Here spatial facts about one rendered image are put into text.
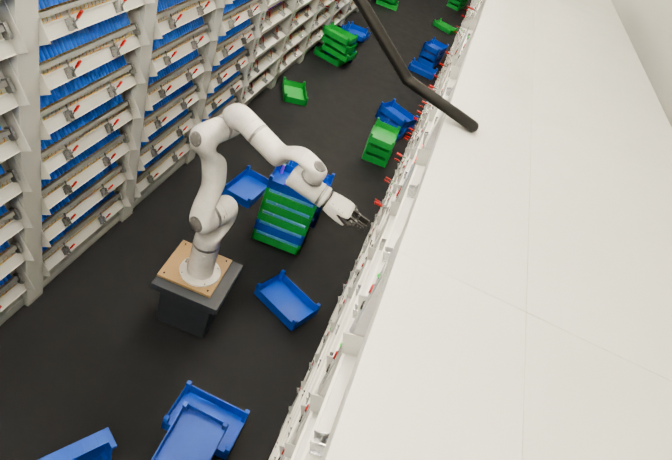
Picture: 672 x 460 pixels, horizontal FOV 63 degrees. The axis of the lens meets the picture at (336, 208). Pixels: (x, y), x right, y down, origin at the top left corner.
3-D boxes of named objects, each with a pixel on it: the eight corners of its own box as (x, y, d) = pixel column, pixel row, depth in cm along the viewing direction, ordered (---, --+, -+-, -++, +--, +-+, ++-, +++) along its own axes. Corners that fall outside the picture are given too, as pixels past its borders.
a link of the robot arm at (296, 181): (330, 179, 198) (319, 194, 205) (300, 158, 197) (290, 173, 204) (321, 193, 192) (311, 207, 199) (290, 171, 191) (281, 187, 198)
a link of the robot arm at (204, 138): (231, 226, 238) (204, 242, 226) (211, 216, 243) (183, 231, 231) (235, 120, 212) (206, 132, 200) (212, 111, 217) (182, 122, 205)
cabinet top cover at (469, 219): (389, 267, 81) (398, 251, 79) (491, -19, 256) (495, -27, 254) (513, 327, 80) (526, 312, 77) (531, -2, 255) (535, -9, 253)
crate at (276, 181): (266, 186, 302) (269, 175, 297) (276, 168, 318) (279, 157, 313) (316, 206, 303) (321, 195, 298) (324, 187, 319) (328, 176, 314)
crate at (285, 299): (253, 293, 294) (256, 283, 289) (279, 278, 308) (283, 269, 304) (291, 331, 283) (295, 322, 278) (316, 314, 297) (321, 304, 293)
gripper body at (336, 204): (324, 197, 205) (349, 214, 206) (315, 211, 197) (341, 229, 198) (334, 184, 201) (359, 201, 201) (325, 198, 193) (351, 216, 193)
